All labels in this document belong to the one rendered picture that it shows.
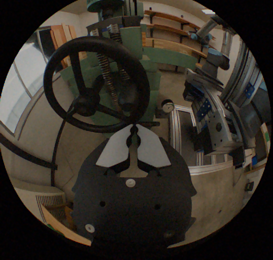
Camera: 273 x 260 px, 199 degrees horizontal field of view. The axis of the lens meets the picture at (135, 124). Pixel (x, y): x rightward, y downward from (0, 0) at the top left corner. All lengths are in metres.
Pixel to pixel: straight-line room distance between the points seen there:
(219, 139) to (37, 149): 1.74
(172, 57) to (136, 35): 0.17
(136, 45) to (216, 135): 0.38
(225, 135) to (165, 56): 0.34
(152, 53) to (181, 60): 0.12
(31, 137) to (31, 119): 0.25
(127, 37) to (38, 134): 1.48
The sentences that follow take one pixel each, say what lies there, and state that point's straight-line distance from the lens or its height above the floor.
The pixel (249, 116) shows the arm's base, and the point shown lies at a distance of 0.43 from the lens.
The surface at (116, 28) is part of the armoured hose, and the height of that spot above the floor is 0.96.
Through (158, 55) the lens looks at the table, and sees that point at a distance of 0.32.
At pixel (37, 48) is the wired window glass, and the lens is 2.01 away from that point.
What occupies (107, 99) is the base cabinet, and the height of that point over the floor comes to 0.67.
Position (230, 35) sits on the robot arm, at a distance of 0.94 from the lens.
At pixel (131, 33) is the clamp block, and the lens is 0.21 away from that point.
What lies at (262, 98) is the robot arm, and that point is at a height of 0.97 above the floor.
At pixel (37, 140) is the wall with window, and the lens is 1.49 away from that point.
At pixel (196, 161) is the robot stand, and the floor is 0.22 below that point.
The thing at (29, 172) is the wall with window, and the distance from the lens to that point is 1.51.
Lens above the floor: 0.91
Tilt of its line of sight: 58 degrees down
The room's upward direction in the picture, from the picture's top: 5 degrees counter-clockwise
